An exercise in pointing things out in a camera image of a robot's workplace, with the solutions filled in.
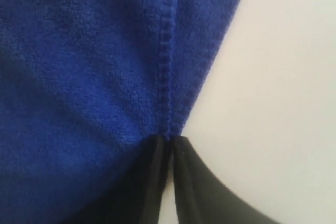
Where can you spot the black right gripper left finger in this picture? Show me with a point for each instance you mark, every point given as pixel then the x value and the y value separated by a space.
pixel 136 197

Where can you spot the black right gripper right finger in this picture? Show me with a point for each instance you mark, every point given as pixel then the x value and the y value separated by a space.
pixel 201 197

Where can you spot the blue microfiber towel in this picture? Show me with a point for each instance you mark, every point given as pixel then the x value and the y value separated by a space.
pixel 85 83

